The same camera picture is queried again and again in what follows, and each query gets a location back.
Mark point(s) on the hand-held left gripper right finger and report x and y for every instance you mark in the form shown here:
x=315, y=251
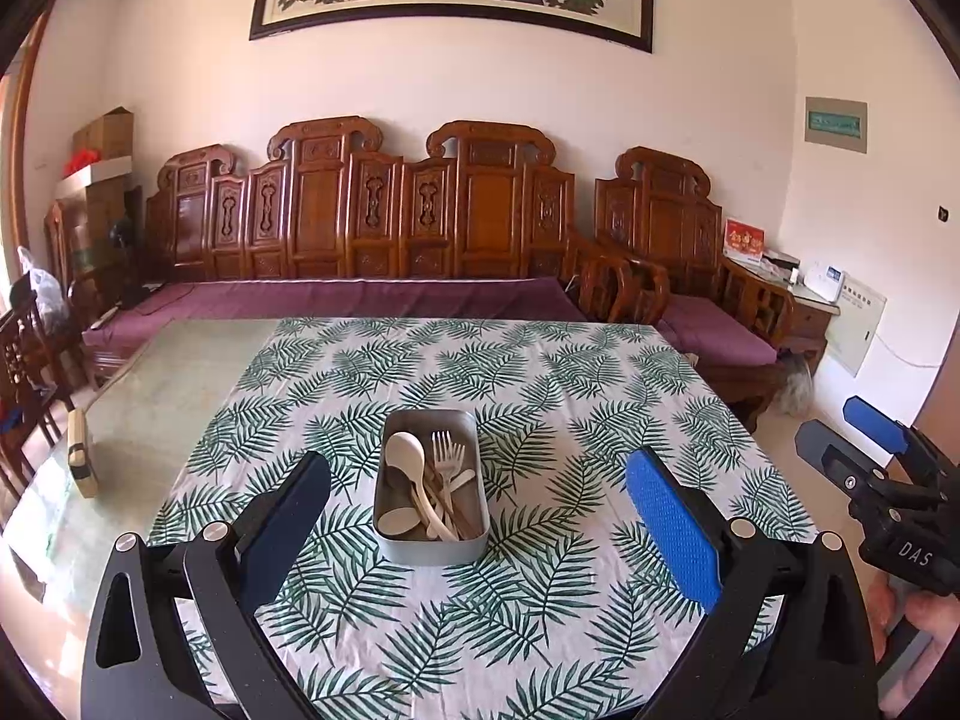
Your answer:
x=671, y=532

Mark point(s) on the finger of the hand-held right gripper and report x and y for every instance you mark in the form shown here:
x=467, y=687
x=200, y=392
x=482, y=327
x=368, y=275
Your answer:
x=840, y=457
x=874, y=424

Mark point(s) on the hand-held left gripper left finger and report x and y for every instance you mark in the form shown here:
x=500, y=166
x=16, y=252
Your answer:
x=289, y=517

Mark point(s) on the rectangular metal tray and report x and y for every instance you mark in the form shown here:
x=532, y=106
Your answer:
x=427, y=549

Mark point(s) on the white plastic fork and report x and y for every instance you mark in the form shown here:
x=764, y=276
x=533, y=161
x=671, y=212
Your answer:
x=441, y=457

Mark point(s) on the person's right hand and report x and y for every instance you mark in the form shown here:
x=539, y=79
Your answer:
x=937, y=619

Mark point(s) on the grey plastic bag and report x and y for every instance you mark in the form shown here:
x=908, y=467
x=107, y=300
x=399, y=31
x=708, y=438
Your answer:
x=795, y=386

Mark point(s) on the white electrical panel door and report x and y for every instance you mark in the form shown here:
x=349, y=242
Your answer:
x=859, y=322

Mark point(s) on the wooden side table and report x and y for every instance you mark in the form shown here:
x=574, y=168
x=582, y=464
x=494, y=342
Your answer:
x=810, y=319

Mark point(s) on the white desk phone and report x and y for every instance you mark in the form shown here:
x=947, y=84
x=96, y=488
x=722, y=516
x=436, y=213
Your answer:
x=823, y=281

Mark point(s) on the purple armchair seat cushion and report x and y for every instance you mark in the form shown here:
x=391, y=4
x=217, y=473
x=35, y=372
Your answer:
x=712, y=326

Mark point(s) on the white tissue box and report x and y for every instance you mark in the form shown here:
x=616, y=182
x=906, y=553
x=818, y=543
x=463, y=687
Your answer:
x=780, y=262

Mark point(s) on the green leaf print tablecloth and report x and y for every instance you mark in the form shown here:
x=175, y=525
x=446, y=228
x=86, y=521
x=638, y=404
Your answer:
x=525, y=390

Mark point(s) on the beige case with black band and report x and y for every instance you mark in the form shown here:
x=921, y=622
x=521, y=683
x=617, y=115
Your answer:
x=81, y=457

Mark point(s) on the long purple sofa cushion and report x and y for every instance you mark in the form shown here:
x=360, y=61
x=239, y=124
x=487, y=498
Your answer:
x=337, y=300

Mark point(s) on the red desk calendar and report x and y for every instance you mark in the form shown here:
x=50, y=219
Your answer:
x=744, y=241

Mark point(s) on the wooden dining chair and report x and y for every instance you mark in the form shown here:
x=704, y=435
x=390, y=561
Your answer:
x=30, y=375

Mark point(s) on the carved wooden sofa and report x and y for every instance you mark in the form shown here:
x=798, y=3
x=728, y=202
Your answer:
x=322, y=217

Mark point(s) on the clear plastic bag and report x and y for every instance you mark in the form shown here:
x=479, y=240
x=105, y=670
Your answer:
x=41, y=289

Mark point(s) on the large brown cardboard box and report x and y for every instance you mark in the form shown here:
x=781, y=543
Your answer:
x=97, y=217

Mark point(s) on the white flat box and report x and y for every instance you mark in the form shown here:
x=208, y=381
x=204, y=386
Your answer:
x=94, y=172

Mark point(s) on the red decoration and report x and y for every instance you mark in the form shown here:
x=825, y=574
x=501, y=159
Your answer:
x=81, y=162

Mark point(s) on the wooden framed glass door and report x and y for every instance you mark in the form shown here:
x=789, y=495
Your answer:
x=19, y=165

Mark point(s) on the grey green wall panel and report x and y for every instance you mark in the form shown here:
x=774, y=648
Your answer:
x=836, y=124

